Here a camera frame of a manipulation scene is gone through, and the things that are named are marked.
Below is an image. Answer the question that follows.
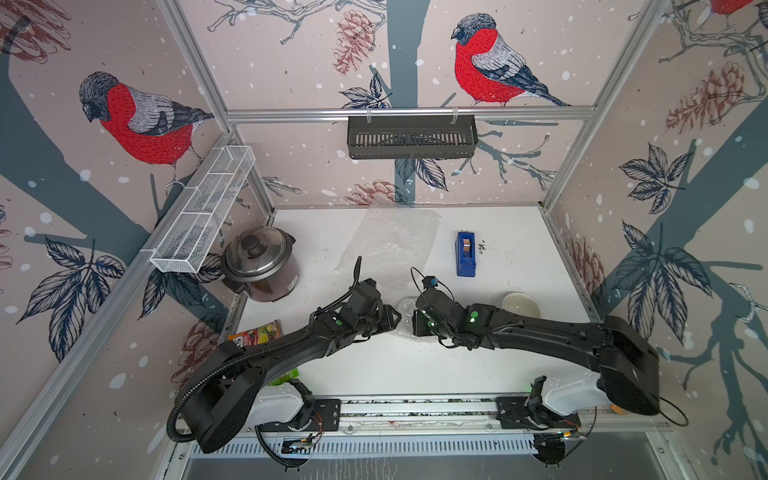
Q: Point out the blue tape dispenser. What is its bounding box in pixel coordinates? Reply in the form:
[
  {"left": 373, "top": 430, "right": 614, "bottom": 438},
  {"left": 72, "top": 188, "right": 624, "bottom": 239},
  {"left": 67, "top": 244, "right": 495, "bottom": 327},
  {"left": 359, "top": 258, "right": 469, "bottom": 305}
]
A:
[{"left": 455, "top": 231, "right": 476, "bottom": 277}]

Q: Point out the bubble wrap sheet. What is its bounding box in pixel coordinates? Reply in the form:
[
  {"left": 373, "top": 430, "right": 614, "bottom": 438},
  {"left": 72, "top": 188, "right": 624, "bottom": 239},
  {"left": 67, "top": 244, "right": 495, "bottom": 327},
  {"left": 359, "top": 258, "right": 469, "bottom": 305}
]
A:
[
  {"left": 396, "top": 297, "right": 416, "bottom": 331},
  {"left": 336, "top": 194, "right": 442, "bottom": 290}
]

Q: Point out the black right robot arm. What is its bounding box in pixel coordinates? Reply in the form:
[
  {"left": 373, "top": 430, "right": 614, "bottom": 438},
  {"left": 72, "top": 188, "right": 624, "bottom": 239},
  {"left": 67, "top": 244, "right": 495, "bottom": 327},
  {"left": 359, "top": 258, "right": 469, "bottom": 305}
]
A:
[{"left": 413, "top": 283, "right": 660, "bottom": 416}]

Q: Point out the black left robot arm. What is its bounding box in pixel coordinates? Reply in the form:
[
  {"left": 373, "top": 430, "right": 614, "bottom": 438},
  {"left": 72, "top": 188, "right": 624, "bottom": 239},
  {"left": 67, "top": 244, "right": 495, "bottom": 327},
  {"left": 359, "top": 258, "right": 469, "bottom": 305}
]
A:
[{"left": 166, "top": 279, "right": 401, "bottom": 453}]

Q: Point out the cream ceramic bowl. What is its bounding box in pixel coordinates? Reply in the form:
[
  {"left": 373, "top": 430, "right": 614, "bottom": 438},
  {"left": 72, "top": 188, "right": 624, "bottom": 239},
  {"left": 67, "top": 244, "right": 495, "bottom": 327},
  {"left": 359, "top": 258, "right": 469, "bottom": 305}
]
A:
[{"left": 501, "top": 292, "right": 541, "bottom": 318}]

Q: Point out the green snack packet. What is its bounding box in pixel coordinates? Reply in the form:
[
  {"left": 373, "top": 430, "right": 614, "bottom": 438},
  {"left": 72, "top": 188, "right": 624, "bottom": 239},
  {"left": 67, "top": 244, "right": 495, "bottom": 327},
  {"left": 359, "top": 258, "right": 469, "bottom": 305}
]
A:
[{"left": 269, "top": 368, "right": 299, "bottom": 386}]

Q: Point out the red snack packet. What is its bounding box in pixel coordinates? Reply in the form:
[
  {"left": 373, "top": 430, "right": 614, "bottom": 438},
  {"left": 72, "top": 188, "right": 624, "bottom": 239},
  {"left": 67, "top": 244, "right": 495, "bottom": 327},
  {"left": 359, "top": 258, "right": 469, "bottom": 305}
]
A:
[{"left": 228, "top": 320, "right": 282, "bottom": 347}]

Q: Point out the steel rice cooker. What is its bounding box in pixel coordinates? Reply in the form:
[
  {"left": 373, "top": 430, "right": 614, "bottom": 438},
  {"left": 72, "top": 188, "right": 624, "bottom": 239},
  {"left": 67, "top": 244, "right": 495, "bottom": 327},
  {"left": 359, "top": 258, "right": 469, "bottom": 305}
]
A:
[{"left": 221, "top": 226, "right": 299, "bottom": 303}]

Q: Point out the small circuit board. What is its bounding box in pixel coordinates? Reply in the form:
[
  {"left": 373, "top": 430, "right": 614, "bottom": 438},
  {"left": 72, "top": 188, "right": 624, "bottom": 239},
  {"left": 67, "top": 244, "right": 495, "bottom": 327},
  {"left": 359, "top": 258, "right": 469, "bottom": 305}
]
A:
[{"left": 281, "top": 438, "right": 315, "bottom": 455}]

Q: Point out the orange soda can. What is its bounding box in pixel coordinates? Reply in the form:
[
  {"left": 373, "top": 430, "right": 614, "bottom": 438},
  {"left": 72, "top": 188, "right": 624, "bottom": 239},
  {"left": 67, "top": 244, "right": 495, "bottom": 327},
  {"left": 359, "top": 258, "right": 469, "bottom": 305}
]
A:
[{"left": 609, "top": 404, "right": 630, "bottom": 415}]

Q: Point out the aluminium mounting rail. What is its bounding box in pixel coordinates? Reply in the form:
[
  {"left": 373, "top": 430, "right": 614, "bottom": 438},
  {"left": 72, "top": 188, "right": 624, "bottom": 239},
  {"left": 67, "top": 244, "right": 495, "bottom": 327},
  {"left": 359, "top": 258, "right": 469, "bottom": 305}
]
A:
[{"left": 173, "top": 392, "right": 670, "bottom": 436}]

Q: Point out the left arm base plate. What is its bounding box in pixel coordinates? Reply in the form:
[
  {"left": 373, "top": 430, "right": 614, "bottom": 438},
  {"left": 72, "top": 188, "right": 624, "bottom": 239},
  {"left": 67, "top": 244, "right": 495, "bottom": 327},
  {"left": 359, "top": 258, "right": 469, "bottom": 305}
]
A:
[{"left": 258, "top": 398, "right": 341, "bottom": 433}]

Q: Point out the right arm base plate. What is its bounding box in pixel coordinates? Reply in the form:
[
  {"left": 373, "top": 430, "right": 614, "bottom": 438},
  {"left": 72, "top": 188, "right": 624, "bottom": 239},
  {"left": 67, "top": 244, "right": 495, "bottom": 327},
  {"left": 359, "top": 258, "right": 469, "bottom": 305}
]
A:
[{"left": 495, "top": 395, "right": 581, "bottom": 431}]

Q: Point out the black hanging wire basket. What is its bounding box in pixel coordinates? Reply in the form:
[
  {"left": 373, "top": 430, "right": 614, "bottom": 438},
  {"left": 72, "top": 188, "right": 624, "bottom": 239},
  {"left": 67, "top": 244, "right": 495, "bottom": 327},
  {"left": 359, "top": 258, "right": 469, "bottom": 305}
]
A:
[{"left": 347, "top": 115, "right": 478, "bottom": 160}]

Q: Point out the white mesh wall shelf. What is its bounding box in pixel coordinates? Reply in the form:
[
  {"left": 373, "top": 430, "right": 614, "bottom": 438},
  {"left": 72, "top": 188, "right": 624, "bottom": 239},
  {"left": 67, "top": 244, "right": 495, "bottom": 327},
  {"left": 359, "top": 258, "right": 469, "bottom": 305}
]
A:
[{"left": 150, "top": 145, "right": 255, "bottom": 273}]

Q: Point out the black corrugated cable conduit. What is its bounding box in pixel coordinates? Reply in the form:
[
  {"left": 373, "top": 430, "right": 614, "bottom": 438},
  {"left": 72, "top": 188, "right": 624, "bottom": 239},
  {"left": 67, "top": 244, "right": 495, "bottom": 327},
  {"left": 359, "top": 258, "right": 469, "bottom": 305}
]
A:
[{"left": 166, "top": 335, "right": 301, "bottom": 444}]

